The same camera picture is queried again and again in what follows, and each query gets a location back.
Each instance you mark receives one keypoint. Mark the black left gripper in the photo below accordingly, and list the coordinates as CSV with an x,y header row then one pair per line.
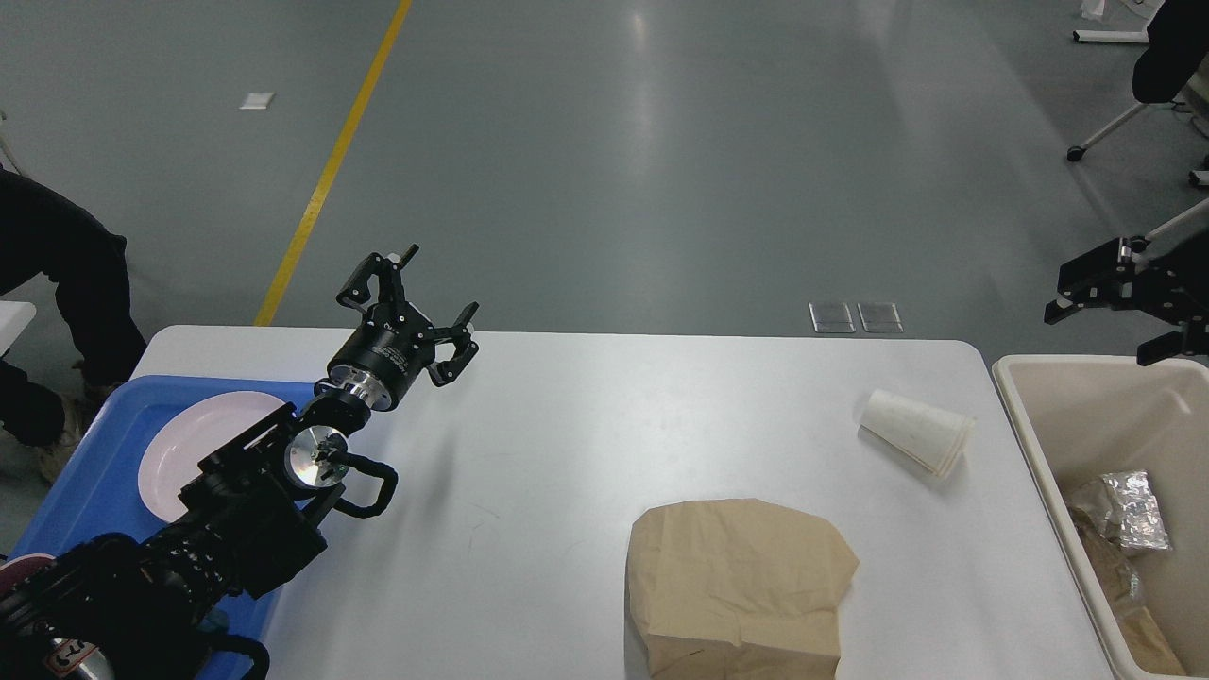
x,y
379,362

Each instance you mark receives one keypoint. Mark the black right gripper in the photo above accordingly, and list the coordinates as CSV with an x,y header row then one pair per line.
x,y
1103,277

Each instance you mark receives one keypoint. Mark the foil ball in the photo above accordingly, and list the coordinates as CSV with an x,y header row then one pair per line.
x,y
1124,510

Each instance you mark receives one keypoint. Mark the white tissue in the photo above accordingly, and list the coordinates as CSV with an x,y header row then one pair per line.
x,y
932,437

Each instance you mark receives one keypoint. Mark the pink plastic plate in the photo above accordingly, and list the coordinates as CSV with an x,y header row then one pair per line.
x,y
171,459

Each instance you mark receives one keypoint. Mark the brown paper bag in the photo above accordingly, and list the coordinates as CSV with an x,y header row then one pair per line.
x,y
738,589

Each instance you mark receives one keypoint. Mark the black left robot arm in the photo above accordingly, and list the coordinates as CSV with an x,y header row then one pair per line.
x,y
114,607

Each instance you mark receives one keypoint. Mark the beige plastic bin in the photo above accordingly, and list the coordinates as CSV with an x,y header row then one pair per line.
x,y
1077,416

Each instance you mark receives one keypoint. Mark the clear floor plate right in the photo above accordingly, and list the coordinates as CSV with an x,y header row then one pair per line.
x,y
880,318

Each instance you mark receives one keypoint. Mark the clear floor plate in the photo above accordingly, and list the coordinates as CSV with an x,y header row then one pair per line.
x,y
831,318
880,318

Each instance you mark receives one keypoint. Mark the clear floor plate left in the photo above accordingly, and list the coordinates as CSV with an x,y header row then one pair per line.
x,y
831,318

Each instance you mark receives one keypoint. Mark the brown paper in bin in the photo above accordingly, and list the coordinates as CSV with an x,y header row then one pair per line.
x,y
1145,640

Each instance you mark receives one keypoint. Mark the blue plastic tray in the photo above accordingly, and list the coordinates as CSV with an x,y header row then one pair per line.
x,y
98,491

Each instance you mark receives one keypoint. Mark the person in black trousers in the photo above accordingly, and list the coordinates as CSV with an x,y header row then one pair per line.
x,y
45,234

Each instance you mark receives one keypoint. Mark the pink mug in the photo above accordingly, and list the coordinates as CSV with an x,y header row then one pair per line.
x,y
18,570

